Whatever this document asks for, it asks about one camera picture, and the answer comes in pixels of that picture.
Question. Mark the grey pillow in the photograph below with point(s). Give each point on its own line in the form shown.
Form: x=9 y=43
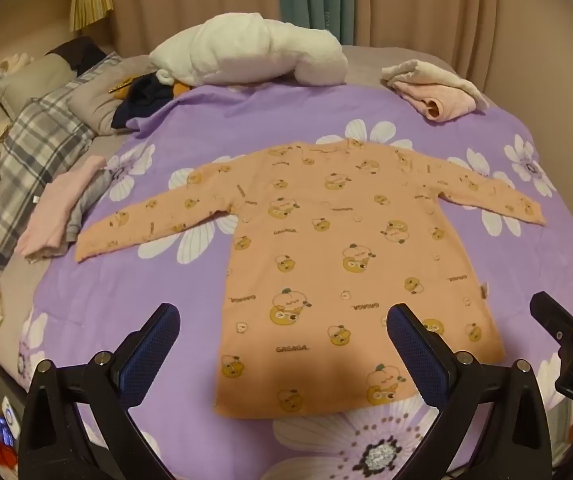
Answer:
x=96 y=105

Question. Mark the small orange item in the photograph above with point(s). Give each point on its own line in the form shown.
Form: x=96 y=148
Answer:
x=180 y=90

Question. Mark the navy clothing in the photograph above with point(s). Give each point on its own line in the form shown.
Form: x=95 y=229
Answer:
x=141 y=100

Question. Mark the cream folded cloth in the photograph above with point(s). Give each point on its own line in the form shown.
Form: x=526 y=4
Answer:
x=416 y=72

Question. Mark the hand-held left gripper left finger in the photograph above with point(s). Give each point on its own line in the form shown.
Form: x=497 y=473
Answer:
x=154 y=350

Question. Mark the orange duck print shirt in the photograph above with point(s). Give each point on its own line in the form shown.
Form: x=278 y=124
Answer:
x=316 y=260

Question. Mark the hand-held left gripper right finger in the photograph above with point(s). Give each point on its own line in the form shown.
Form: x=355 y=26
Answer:
x=411 y=350

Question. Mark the dark brown cloth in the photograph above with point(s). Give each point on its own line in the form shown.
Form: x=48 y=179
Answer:
x=79 y=55

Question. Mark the grey plaid duvet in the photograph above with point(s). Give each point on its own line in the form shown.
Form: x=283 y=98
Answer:
x=41 y=125

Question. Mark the beige pillow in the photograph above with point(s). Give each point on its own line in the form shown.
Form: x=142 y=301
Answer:
x=31 y=80

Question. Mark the white fluffy blanket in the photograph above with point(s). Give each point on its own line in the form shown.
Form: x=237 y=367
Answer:
x=246 y=50

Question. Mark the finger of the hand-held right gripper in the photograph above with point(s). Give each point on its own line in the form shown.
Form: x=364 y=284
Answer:
x=556 y=322

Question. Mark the purple floral blanket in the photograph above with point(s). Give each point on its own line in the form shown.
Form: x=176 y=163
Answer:
x=266 y=115

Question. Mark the grey garment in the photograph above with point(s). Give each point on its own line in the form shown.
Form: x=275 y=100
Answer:
x=86 y=200

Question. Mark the pale pink garment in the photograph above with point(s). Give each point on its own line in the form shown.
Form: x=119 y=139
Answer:
x=56 y=205

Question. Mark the pink folded garment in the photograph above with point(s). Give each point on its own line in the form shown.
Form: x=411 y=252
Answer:
x=441 y=102

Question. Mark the yellow straw tassel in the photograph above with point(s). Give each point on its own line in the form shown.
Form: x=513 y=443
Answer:
x=91 y=0

